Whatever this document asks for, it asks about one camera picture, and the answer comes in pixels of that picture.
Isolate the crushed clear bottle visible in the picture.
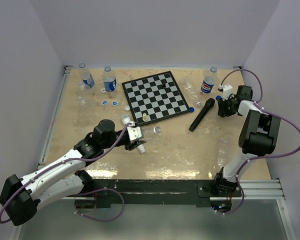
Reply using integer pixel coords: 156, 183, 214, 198
142, 126, 163, 141

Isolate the Pepsi labelled bottle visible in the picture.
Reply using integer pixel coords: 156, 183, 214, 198
200, 66, 218, 94

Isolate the blue cap of clear bottle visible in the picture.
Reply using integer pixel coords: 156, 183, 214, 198
189, 107, 195, 113

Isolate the clear bottle without label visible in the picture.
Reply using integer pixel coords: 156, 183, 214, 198
179, 76, 203, 108

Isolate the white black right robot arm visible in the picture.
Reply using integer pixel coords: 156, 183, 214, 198
211, 84, 281, 197

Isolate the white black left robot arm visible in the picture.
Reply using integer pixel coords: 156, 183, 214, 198
0, 119, 144, 226

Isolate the clear unlabelled plastic bottle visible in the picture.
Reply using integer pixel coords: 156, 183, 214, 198
77, 96, 87, 106

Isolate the standing Pepsi bottle right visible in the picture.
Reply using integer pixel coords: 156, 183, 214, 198
102, 66, 117, 99

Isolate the standing pepsi bottle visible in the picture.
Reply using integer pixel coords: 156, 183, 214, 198
102, 66, 117, 99
78, 62, 95, 89

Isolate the standing Pepsi bottle left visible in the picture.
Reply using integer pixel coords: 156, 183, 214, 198
78, 62, 95, 89

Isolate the black toy microphone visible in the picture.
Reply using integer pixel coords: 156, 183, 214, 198
189, 98, 215, 132

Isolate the white toy microphone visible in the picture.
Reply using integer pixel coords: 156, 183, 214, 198
121, 114, 146, 154

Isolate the cream chess piece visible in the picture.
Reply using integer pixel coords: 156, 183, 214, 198
142, 113, 148, 121

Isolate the black and silver chessboard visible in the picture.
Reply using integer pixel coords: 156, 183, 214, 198
122, 71, 190, 127

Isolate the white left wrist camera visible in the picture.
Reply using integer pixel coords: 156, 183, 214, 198
126, 121, 144, 143

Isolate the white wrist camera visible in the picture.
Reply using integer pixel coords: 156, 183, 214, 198
218, 84, 234, 101
126, 121, 144, 143

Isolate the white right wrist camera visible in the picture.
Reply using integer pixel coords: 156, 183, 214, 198
218, 84, 234, 101

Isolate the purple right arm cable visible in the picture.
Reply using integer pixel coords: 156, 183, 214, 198
219, 69, 300, 191

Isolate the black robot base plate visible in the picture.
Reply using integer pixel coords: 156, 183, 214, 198
63, 178, 243, 208

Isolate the small clear bottle near wall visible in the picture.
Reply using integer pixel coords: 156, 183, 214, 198
77, 81, 86, 96

